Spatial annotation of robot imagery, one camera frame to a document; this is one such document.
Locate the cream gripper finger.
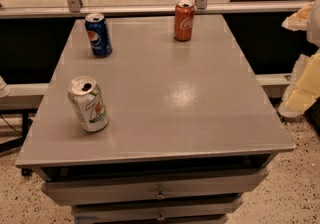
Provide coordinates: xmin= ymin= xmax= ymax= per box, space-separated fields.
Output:
xmin=278 ymin=51 xmax=320 ymax=118
xmin=282 ymin=2 xmax=313 ymax=31

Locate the white green 7up can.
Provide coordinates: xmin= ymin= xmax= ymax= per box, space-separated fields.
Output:
xmin=68 ymin=76 xmax=109 ymax=132

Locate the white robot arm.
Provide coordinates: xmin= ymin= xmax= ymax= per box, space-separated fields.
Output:
xmin=278 ymin=0 xmax=320 ymax=118

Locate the orange-red Coca-Cola can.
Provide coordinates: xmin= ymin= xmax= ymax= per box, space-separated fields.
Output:
xmin=174 ymin=0 xmax=195 ymax=41

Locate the blue Pepsi can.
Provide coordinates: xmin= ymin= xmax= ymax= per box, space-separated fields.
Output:
xmin=85 ymin=13 xmax=112 ymax=57

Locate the grey drawer cabinet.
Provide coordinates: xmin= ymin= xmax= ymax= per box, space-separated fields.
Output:
xmin=16 ymin=15 xmax=293 ymax=224

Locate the upper grey drawer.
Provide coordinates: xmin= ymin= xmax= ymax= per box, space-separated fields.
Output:
xmin=42 ymin=168 xmax=268 ymax=206

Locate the grey drawer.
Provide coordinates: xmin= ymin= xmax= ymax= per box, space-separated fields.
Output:
xmin=72 ymin=197 xmax=242 ymax=222
xmin=42 ymin=168 xmax=268 ymax=206

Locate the lower grey drawer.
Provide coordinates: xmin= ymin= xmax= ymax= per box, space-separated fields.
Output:
xmin=72 ymin=197 xmax=242 ymax=222

